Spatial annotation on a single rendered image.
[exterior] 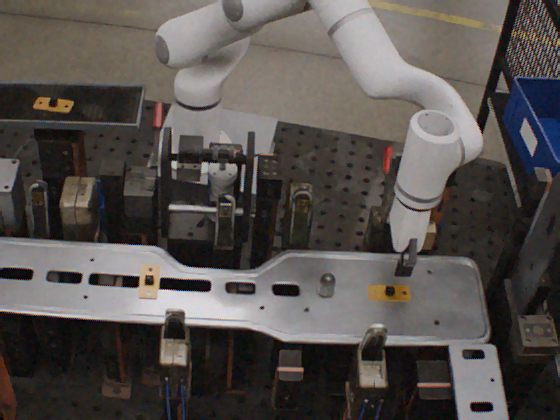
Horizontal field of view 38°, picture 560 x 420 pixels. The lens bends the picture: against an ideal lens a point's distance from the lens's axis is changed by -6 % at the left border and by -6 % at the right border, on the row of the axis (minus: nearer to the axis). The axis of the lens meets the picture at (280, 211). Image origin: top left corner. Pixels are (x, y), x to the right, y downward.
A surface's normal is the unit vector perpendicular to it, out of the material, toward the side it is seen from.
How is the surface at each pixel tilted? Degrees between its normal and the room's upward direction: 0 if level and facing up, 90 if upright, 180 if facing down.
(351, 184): 0
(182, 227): 0
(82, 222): 90
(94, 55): 0
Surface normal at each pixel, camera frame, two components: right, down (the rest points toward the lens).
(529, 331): 0.08, -0.69
